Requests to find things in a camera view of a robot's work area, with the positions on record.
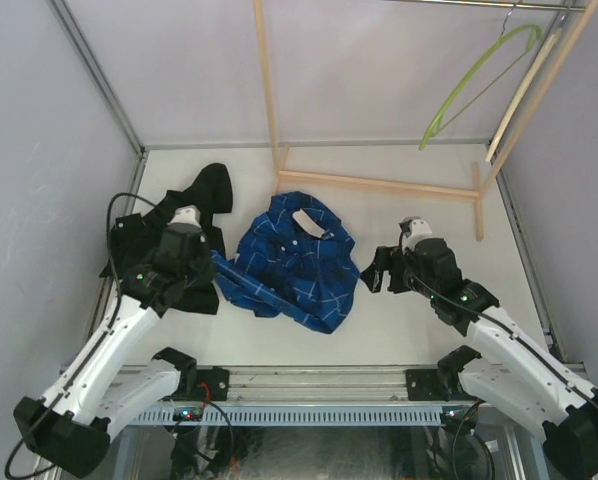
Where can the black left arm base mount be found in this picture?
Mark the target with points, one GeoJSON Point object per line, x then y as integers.
{"type": "Point", "coordinates": [211, 384]}

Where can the black shirt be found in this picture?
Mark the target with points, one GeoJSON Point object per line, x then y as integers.
{"type": "Point", "coordinates": [132, 240]}

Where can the blue plaid shirt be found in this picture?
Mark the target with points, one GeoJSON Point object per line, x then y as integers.
{"type": "Point", "coordinates": [295, 259]}

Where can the wooden clothes rack frame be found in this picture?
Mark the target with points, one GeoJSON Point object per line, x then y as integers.
{"type": "Point", "coordinates": [481, 185]}

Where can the beige wooden hanger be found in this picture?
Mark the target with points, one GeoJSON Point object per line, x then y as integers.
{"type": "Point", "coordinates": [523, 88]}

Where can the green plastic hanger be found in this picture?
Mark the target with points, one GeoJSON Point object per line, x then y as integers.
{"type": "Point", "coordinates": [532, 34]}

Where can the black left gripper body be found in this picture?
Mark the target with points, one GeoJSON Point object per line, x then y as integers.
{"type": "Point", "coordinates": [203, 261]}

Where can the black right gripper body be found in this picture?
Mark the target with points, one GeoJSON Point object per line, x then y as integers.
{"type": "Point", "coordinates": [412, 279]}

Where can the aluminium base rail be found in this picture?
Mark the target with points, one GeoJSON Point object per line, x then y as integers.
{"type": "Point", "coordinates": [273, 384]}

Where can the grey slotted cable duct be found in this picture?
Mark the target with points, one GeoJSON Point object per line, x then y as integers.
{"type": "Point", "coordinates": [288, 416]}

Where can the metal clothes rail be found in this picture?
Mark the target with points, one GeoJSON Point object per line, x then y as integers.
{"type": "Point", "coordinates": [500, 5]}

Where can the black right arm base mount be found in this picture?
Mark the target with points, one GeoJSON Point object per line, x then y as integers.
{"type": "Point", "coordinates": [423, 384]}

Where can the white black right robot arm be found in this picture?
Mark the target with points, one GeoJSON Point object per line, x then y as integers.
{"type": "Point", "coordinates": [498, 362]}

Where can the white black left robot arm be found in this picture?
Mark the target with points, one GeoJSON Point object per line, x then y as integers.
{"type": "Point", "coordinates": [76, 419]}

